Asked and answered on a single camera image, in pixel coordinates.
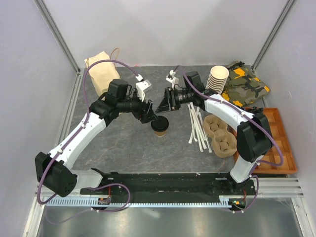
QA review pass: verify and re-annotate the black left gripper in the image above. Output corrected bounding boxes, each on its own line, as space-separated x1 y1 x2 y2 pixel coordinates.
118 90 158 124

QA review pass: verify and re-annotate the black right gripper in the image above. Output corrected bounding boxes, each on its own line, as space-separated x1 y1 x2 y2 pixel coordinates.
156 87 194 114

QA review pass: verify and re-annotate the black plastic cup lid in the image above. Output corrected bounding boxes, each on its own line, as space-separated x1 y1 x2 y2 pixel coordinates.
151 116 169 132

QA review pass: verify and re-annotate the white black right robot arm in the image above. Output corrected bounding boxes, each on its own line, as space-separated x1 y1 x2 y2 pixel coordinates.
156 70 273 195

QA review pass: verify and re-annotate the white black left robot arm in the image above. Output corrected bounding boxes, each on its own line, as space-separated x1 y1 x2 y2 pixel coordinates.
35 79 158 197

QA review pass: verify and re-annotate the brown paper takeout bag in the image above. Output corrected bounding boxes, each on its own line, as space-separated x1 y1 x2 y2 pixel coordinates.
84 47 120 96

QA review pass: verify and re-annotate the white wrapped straw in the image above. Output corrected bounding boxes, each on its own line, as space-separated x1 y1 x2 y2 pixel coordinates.
190 105 201 143
187 104 195 144
189 103 198 142
188 102 206 152
197 113 212 153

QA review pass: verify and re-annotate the stack of paper cups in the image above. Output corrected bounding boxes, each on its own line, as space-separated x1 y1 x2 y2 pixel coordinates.
206 66 229 94

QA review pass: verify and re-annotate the cardboard cup carrier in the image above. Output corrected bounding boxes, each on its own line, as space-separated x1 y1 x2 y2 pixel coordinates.
202 115 237 158

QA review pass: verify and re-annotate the camouflage fabric cloth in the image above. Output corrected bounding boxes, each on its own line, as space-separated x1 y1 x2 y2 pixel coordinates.
221 61 270 107

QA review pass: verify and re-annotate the orange compartment tray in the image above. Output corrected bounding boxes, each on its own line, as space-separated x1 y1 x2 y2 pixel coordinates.
233 107 298 174

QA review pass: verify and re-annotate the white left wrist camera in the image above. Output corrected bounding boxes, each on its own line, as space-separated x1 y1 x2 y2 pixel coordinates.
135 74 152 102

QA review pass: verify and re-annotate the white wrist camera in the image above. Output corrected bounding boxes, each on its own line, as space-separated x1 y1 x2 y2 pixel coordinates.
135 74 152 102
166 70 179 89

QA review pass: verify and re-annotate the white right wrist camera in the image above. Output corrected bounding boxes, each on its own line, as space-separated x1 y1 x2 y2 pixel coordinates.
166 70 179 89

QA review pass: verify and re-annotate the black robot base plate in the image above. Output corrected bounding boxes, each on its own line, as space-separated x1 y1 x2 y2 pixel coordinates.
80 168 256 196

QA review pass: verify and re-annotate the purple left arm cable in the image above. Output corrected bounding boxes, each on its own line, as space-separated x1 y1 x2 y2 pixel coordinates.
37 60 140 224

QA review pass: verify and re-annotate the white slotted cable duct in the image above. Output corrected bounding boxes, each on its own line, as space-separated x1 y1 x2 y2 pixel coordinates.
46 197 239 208

